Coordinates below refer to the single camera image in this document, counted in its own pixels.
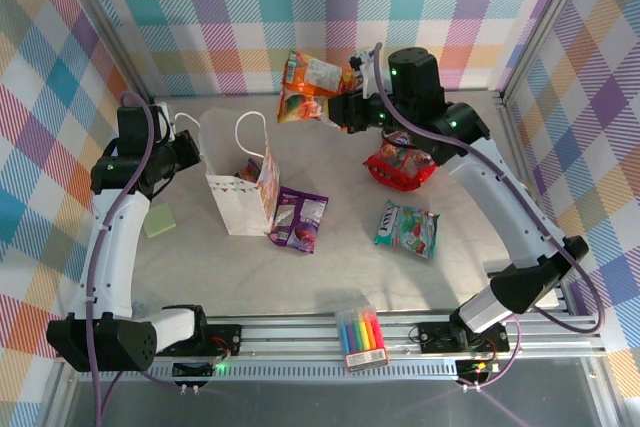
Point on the orange snack bag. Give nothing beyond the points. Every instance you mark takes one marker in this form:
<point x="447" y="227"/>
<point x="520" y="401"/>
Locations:
<point x="305" y="87"/>

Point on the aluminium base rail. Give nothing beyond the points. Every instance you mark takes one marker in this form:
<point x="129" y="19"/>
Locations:
<point x="300" y="337"/>

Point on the aluminium frame post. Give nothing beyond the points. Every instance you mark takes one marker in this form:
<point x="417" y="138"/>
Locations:
<point x="545" y="22"/>
<point x="100" y="22"/>

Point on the purple snack bag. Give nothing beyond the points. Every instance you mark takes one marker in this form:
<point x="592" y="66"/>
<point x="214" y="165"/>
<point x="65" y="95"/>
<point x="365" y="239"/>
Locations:
<point x="248" y="171"/>
<point x="300" y="222"/>

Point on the green sticky note pad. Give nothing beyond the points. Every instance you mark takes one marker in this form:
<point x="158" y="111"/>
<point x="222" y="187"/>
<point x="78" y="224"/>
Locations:
<point x="160" y="221"/>

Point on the teal candy bag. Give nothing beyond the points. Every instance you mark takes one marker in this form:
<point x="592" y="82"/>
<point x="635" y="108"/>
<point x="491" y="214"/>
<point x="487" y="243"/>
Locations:
<point x="407" y="229"/>

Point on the red candy bag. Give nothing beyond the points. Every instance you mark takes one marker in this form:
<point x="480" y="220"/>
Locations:
<point x="400" y="167"/>

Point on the white patterned paper bag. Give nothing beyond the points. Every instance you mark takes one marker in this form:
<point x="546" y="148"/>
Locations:
<point x="240" y="207"/>

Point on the aluminium side rail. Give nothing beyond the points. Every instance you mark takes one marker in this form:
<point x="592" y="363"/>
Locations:
<point x="512" y="137"/>

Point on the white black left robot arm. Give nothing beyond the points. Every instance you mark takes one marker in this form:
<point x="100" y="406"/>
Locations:
<point x="110" y="257"/>

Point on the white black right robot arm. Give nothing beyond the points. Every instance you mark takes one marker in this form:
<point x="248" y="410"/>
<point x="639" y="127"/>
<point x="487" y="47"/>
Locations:
<point x="505" y="212"/>

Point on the pack of coloured markers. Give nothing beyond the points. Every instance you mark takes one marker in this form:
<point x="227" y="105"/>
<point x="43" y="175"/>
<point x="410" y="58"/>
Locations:
<point x="362" y="342"/>

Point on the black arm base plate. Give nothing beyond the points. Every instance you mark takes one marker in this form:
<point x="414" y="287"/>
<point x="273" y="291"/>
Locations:
<point x="225" y="337"/>
<point x="435" y="337"/>

